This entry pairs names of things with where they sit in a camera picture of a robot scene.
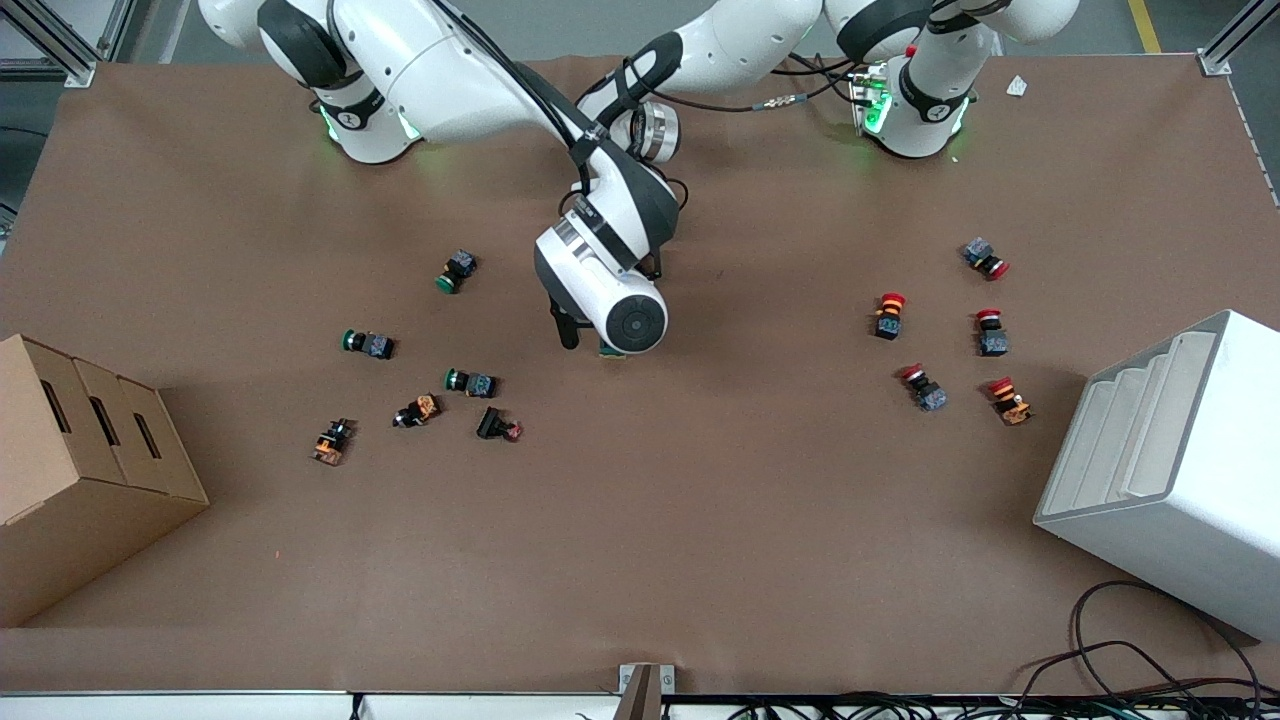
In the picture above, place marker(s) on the green load switch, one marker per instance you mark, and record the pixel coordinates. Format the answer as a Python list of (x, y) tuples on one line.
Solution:
[(608, 352)]

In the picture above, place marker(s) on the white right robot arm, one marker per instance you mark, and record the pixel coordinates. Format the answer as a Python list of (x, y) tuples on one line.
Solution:
[(610, 300)]

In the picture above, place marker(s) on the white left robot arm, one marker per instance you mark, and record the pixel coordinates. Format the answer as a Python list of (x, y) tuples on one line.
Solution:
[(760, 30)]

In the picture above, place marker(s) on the brown table mat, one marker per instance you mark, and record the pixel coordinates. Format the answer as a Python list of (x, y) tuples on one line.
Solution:
[(700, 520)]

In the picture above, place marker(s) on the white paper scrap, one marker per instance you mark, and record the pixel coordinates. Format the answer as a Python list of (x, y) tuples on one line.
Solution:
[(1017, 87)]

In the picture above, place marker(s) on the brown cardboard stepped box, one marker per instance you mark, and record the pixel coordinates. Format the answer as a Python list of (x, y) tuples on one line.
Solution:
[(80, 530)]

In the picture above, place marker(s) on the white stepped storage bin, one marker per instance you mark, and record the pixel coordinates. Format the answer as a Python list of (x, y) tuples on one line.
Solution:
[(1200, 520)]

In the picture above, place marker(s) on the green mushroom pushbutton switch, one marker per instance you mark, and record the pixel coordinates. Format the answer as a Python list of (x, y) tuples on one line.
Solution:
[(375, 346), (460, 265), (480, 385)]

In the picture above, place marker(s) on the black red button switch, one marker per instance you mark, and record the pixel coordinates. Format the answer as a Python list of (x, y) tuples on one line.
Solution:
[(490, 423)]

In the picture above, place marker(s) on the black selector switch orange body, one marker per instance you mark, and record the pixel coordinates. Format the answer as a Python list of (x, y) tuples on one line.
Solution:
[(425, 407), (330, 448)]

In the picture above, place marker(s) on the red pushbutton switch orange body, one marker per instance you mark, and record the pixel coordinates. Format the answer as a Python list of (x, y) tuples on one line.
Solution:
[(888, 322), (1012, 408)]

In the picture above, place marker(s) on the red pushbutton switch blue body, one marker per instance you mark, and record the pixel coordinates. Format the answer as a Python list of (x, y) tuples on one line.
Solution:
[(978, 252), (932, 398), (992, 343)]

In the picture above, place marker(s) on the aluminium camera bracket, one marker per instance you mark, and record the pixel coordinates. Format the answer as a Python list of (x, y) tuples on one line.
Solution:
[(645, 695)]

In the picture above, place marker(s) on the white table edge rail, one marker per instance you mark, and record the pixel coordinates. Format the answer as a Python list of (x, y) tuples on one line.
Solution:
[(200, 708)]

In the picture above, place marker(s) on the aluminium frame post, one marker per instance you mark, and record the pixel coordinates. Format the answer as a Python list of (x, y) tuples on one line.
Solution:
[(75, 68), (1215, 60)]

